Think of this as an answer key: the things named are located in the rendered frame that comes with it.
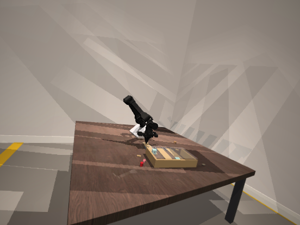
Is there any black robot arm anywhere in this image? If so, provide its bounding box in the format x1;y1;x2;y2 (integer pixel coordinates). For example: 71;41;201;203
123;95;158;138

